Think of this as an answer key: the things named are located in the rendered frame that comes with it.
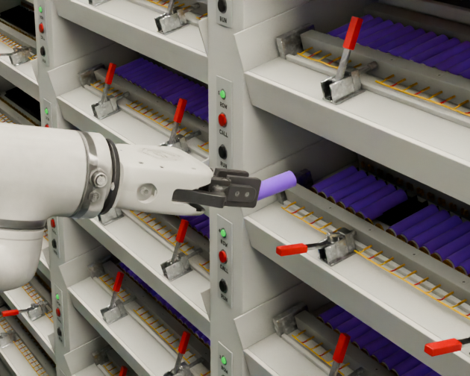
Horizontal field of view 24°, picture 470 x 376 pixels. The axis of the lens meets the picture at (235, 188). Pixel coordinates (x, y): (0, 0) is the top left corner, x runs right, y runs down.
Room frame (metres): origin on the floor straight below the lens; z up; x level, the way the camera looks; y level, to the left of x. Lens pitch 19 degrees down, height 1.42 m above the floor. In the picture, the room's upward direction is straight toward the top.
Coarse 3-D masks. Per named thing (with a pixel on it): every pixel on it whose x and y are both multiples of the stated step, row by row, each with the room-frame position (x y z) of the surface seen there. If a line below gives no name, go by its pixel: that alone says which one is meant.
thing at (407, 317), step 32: (288, 160) 1.33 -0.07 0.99; (320, 160) 1.36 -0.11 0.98; (352, 160) 1.38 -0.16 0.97; (256, 224) 1.28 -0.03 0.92; (288, 224) 1.26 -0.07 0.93; (384, 224) 1.20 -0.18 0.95; (288, 256) 1.21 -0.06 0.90; (352, 256) 1.15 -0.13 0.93; (320, 288) 1.16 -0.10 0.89; (352, 288) 1.09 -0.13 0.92; (384, 288) 1.07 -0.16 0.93; (384, 320) 1.04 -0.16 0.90; (416, 320) 1.00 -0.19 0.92; (448, 320) 0.99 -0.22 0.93; (416, 352) 1.00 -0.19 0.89
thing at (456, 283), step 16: (288, 192) 1.30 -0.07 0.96; (304, 192) 1.28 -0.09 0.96; (304, 208) 1.27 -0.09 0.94; (320, 208) 1.23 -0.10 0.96; (336, 208) 1.22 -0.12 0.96; (336, 224) 1.20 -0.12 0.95; (352, 224) 1.18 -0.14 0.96; (368, 224) 1.17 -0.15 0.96; (368, 240) 1.15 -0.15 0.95; (384, 240) 1.12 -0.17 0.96; (400, 240) 1.12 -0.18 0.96; (384, 256) 1.12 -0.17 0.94; (400, 256) 1.09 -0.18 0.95; (416, 256) 1.08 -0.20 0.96; (416, 272) 1.07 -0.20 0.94; (432, 272) 1.04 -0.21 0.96; (448, 272) 1.03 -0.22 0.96; (416, 288) 1.04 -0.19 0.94; (432, 288) 1.03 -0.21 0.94; (448, 288) 1.02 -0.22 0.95; (464, 288) 1.00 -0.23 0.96
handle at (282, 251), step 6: (330, 240) 1.15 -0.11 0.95; (282, 246) 1.13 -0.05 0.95; (288, 246) 1.13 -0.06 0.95; (294, 246) 1.13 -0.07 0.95; (300, 246) 1.13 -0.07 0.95; (306, 246) 1.13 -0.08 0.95; (312, 246) 1.14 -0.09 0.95; (318, 246) 1.14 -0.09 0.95; (324, 246) 1.14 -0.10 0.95; (276, 252) 1.12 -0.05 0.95; (282, 252) 1.12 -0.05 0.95; (288, 252) 1.12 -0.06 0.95; (294, 252) 1.12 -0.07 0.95; (300, 252) 1.13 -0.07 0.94; (306, 252) 1.13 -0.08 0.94
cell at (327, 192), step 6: (354, 174) 1.31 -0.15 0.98; (360, 174) 1.30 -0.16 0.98; (342, 180) 1.30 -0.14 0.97; (348, 180) 1.30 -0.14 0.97; (354, 180) 1.30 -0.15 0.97; (330, 186) 1.29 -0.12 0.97; (336, 186) 1.29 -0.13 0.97; (342, 186) 1.29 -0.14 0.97; (324, 192) 1.28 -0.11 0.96; (330, 192) 1.28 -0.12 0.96
